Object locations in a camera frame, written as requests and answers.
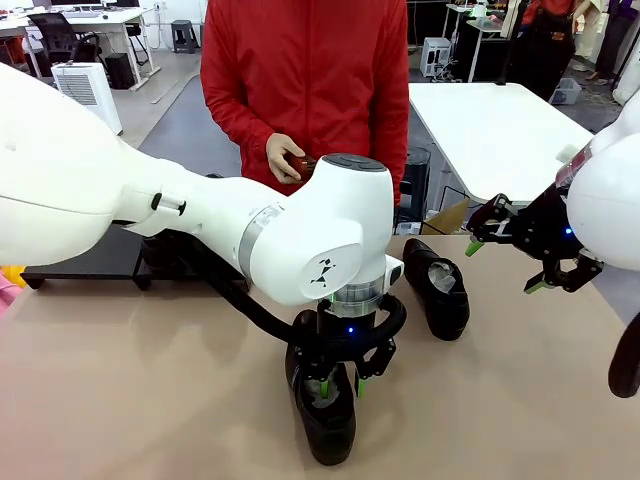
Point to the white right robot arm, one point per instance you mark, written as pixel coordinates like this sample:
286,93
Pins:
610,200

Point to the pink cloth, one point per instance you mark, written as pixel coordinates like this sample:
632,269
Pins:
6,300

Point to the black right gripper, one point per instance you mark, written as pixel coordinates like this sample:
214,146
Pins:
547,227

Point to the dark blue plastic stool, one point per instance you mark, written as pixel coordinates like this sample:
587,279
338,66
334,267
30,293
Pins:
417,165

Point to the white office desk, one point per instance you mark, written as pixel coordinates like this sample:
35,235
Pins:
120,17

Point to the grey-blue storage bin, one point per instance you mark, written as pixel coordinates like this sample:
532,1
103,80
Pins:
566,92

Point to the white air purifier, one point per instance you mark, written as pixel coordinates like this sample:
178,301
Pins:
95,85

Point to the background person dark trousers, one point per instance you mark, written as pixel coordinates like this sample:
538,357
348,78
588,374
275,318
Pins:
612,35

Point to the person's right hand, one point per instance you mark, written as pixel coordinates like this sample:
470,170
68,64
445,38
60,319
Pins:
277,155

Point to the white computer case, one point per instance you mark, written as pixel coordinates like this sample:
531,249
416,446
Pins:
435,55

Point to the background person black apron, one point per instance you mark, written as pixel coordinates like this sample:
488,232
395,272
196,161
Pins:
545,45

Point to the small white background table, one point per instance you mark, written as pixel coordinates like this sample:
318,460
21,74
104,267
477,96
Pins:
480,25

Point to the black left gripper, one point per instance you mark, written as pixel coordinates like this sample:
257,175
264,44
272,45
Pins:
350,325

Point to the large white table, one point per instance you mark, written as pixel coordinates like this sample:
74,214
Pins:
490,135

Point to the person's red jacket torso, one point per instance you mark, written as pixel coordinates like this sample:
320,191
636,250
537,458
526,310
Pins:
310,60

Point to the black computer tower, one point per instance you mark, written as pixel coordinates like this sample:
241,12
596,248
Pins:
120,70

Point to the yellow plastic object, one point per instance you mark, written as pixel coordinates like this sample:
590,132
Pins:
12,275

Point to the person's right forearm red sleeve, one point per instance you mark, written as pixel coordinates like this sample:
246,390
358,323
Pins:
240,122

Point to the person's left forearm red sleeve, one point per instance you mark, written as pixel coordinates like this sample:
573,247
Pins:
392,150

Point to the brown wooden shoe brush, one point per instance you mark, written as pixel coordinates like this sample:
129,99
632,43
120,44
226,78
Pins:
302,167

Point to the brown cardboard box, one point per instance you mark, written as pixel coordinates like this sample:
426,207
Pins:
445,220

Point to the black office swivel chair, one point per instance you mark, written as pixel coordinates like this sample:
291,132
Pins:
60,35

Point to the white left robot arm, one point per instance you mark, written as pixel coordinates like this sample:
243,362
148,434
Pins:
200,210

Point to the small grey plastic stool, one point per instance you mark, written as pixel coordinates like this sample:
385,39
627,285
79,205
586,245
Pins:
182,35

